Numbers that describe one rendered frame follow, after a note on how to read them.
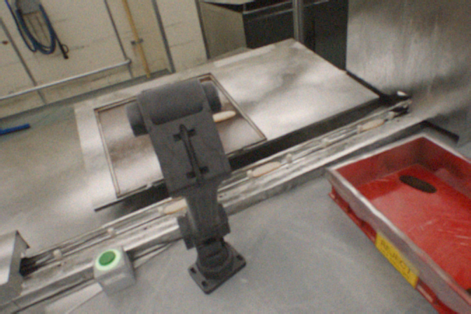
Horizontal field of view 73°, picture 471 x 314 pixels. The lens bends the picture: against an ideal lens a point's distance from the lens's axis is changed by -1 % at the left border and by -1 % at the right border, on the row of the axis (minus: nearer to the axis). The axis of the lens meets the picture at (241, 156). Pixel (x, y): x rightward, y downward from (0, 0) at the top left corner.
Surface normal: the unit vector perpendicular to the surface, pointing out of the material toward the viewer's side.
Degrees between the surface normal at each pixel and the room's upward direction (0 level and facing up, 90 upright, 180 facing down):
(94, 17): 90
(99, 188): 10
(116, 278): 90
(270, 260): 0
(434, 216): 0
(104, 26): 90
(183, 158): 56
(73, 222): 0
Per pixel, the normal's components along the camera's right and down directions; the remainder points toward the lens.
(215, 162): 0.21, -0.04
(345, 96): -0.07, -0.71
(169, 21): 0.42, 0.47
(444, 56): -0.89, 0.36
